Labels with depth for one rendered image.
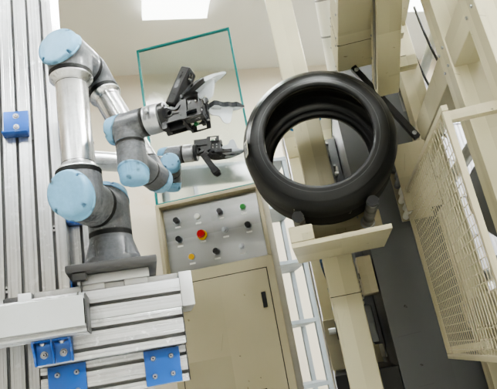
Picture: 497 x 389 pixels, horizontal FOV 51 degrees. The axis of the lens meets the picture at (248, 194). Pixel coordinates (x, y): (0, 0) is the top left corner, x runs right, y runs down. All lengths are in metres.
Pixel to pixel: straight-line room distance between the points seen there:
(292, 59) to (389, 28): 0.61
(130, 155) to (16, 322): 0.46
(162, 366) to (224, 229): 1.33
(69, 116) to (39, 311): 0.50
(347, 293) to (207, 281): 0.70
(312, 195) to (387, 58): 0.70
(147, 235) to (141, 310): 4.00
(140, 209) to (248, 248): 2.93
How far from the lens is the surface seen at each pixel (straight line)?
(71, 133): 1.43
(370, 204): 1.98
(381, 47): 2.27
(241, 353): 2.54
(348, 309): 2.28
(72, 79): 1.50
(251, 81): 6.21
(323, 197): 1.95
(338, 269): 2.30
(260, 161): 2.01
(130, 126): 1.36
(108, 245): 1.42
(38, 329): 1.28
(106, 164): 2.08
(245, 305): 2.54
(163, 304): 1.38
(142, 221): 5.41
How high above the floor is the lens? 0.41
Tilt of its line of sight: 18 degrees up
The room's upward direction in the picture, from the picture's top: 10 degrees counter-clockwise
